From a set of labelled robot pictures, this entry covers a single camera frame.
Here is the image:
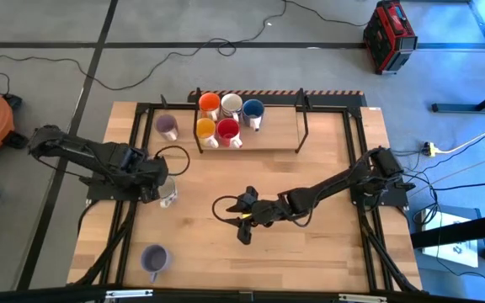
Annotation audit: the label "white cable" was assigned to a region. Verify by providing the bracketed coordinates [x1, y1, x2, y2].
[434, 129, 485, 155]

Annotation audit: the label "white box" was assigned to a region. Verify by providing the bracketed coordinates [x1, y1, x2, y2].
[420, 207, 480, 269]

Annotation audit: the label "silver frame bracket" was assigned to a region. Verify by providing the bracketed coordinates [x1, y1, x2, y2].
[338, 293, 387, 303]
[104, 289, 154, 300]

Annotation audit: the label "long black floor cable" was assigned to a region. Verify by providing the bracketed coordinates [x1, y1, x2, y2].
[0, 0, 288, 92]

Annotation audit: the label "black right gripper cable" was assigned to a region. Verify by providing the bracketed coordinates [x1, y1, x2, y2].
[211, 194, 246, 225]

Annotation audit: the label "white dark patterned mug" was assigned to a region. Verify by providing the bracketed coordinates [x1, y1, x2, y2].
[220, 93, 244, 123]

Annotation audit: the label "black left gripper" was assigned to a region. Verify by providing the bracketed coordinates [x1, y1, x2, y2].
[122, 146, 170, 205]

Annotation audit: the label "black table frame rails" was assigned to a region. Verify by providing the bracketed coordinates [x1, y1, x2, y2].
[67, 100, 424, 295]

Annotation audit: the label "black stand leg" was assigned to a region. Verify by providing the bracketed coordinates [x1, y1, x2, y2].
[430, 81, 485, 114]

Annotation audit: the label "blue white floral mug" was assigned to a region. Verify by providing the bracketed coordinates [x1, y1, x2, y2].
[157, 175, 179, 209]

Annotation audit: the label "lavender mug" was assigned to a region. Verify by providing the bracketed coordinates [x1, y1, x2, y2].
[140, 243, 172, 284]

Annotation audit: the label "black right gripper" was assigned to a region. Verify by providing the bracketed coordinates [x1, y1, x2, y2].
[227, 188, 285, 246]

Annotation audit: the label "blue and white mug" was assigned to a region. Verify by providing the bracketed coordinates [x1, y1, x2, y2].
[242, 98, 265, 132]

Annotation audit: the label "red mug white handle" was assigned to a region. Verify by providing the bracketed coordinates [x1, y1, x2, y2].
[216, 118, 244, 150]

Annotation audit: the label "black rig frame beam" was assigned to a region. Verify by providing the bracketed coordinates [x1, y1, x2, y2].
[0, 284, 485, 303]

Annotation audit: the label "black frame wooden shelf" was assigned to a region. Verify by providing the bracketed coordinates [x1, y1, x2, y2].
[193, 87, 310, 155]

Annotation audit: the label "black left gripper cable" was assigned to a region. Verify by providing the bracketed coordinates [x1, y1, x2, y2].
[153, 145, 192, 177]

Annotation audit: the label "mauve faceted mug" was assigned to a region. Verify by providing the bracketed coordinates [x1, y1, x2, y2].
[154, 114, 180, 142]

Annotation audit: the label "orange striped black strip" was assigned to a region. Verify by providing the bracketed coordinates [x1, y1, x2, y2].
[187, 88, 368, 108]

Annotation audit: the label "orange mug white handle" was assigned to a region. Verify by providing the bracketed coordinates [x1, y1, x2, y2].
[198, 92, 222, 122]

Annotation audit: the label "red black tool box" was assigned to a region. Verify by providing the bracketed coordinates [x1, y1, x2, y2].
[362, 0, 419, 76]

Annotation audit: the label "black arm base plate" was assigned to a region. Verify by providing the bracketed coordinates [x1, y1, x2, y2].
[349, 173, 410, 208]
[86, 174, 147, 202]

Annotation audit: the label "black metal beam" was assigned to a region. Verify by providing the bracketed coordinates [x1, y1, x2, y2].
[410, 209, 485, 250]

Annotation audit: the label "yellow mug white outside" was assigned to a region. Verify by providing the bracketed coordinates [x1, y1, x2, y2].
[195, 117, 220, 149]

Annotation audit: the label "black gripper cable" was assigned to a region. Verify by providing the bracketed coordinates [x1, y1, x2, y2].
[153, 145, 192, 177]
[211, 194, 246, 225]

